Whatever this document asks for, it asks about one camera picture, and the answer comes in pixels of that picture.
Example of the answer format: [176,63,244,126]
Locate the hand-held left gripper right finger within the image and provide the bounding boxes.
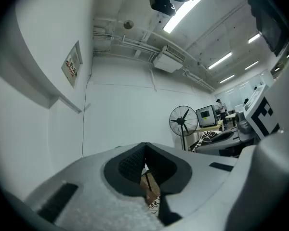
[144,142,239,231]

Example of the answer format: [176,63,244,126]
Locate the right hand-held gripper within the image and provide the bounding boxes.
[196,56,289,231]

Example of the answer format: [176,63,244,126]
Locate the wall poster with red print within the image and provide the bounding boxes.
[61,40,84,89]

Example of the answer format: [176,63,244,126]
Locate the white ceiling pipes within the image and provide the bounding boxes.
[93,18,216,92]

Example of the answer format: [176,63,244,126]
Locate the white ceiling air conditioner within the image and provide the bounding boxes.
[152,45,187,74]

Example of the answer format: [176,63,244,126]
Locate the thin wall cable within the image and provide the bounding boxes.
[81,74,92,158]

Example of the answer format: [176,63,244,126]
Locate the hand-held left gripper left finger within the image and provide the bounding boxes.
[24,142,165,231]

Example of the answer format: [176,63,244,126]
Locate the light wooden table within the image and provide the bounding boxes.
[186,119,225,151]
[225,113,237,127]

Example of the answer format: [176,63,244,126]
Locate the black screen device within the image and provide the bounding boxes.
[247,0,289,57]

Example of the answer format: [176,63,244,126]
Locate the white box with black frame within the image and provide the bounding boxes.
[195,104,219,129]

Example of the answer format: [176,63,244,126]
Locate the black head camera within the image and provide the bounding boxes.
[149,0,177,17]

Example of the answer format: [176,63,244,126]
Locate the ceiling light strip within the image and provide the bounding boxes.
[219,74,236,84]
[162,0,206,35]
[244,61,259,71]
[208,51,233,70]
[248,33,262,44]

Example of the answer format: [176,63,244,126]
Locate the black standing fan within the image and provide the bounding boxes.
[169,105,199,151]

